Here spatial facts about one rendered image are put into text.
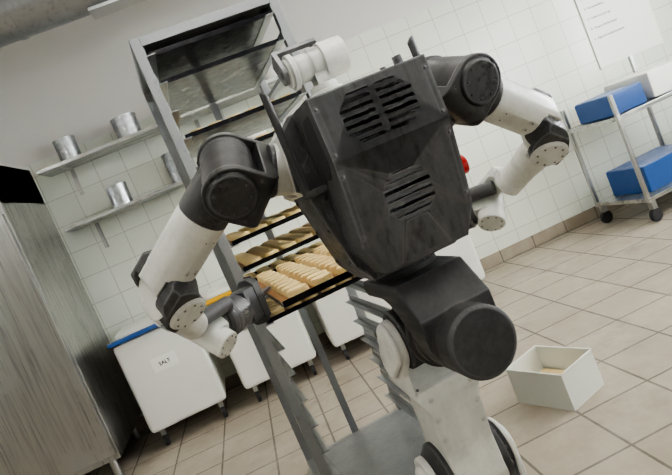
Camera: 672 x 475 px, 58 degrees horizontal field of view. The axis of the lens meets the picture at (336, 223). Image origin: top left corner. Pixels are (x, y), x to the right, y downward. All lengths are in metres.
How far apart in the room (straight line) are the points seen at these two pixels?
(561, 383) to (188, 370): 2.40
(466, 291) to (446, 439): 0.36
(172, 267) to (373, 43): 3.98
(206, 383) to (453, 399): 3.05
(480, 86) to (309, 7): 3.86
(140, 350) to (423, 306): 3.26
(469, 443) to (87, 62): 4.11
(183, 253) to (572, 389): 1.88
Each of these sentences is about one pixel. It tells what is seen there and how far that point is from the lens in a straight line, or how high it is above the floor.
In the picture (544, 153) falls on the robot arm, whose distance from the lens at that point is 1.30.
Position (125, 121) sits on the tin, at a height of 2.08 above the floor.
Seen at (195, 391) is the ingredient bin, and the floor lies 0.26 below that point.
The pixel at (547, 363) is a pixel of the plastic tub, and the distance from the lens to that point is 2.89.
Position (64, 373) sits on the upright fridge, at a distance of 3.95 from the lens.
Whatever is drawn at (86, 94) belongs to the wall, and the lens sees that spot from 4.81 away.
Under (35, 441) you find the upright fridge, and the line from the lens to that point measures 4.10.
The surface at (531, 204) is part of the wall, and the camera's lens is 5.18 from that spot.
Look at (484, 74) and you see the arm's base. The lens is 1.10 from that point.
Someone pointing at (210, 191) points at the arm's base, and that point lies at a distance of 0.95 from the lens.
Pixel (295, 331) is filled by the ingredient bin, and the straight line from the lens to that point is 4.06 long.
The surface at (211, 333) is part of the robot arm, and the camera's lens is 1.37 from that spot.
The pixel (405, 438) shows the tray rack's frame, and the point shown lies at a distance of 2.54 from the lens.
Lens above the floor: 1.23
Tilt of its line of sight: 5 degrees down
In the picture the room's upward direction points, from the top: 23 degrees counter-clockwise
